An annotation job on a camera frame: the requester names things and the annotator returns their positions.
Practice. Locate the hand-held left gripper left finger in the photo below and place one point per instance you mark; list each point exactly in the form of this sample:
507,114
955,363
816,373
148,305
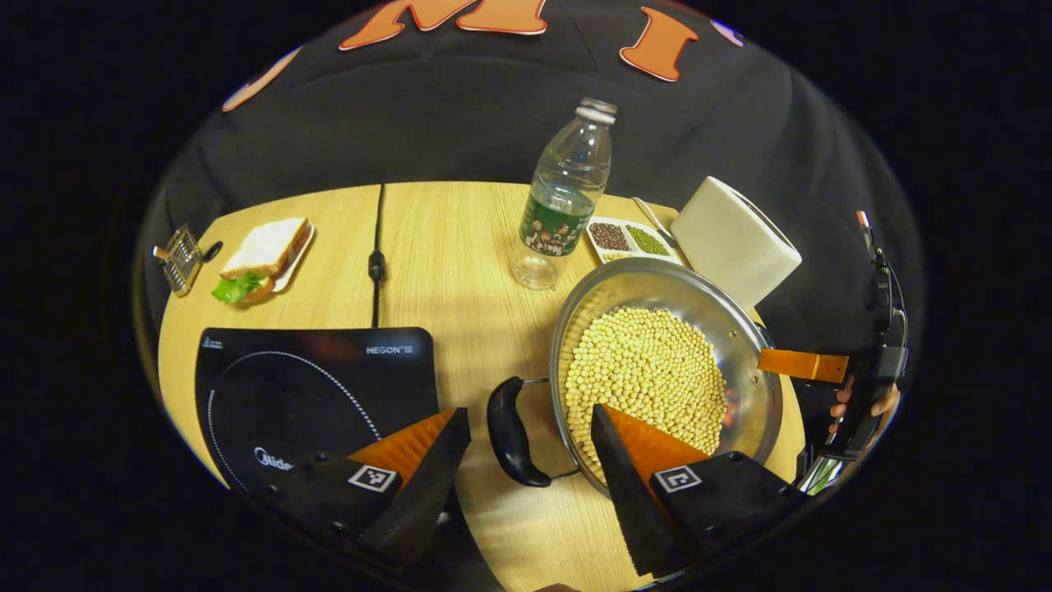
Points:
419,493

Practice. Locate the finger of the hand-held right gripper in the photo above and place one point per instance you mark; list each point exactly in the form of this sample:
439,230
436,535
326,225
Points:
801,365

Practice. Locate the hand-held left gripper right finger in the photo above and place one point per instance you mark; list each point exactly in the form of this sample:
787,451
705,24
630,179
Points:
633,501

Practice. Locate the stainless steel pot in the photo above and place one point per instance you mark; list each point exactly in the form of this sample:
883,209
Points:
740,345

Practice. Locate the black induction cooktop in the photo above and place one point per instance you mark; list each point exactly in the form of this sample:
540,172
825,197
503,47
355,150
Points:
279,395

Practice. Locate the soybeans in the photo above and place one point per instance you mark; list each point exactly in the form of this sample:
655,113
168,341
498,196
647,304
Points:
649,370

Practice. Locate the white toaster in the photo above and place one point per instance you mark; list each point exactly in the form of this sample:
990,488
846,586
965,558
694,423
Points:
731,242

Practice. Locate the metal spoon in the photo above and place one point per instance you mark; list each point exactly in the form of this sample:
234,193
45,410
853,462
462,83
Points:
653,218

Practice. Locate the white divided bean dish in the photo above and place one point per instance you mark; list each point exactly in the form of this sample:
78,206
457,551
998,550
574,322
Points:
629,238

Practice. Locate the small white plate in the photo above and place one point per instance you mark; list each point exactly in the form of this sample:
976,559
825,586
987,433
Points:
296,261

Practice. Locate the clear plastic water bottle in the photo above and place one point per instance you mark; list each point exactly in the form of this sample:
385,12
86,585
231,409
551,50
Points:
563,205

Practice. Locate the sandwich with lettuce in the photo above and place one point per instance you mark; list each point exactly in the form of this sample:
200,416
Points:
261,251

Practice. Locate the metal mesh holder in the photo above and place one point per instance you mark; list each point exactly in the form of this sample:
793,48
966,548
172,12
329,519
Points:
182,261

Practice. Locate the black backdrop cloth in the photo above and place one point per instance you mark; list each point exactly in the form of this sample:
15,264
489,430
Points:
460,115

